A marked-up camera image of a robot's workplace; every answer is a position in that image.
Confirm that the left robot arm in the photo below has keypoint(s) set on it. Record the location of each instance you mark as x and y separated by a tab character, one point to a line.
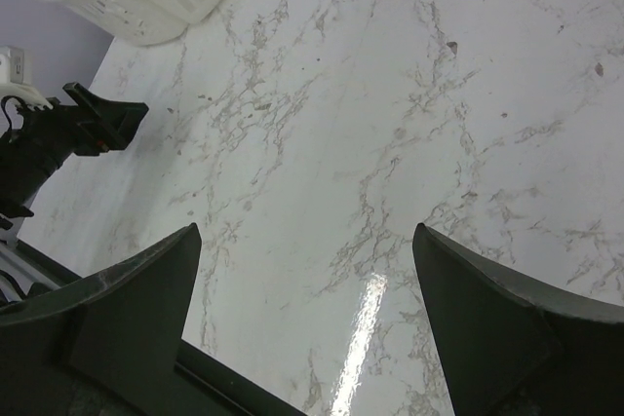
16	191

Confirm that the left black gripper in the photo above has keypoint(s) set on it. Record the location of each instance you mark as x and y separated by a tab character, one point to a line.
48	137

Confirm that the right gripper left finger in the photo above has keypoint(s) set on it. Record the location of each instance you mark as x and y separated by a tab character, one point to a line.
112	335

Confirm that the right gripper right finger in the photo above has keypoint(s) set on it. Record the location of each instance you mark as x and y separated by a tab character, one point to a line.
510	344

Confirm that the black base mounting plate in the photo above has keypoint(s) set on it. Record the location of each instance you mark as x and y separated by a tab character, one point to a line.
246	397

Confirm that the left aluminium table rail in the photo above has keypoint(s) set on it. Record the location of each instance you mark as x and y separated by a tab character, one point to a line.
20	279

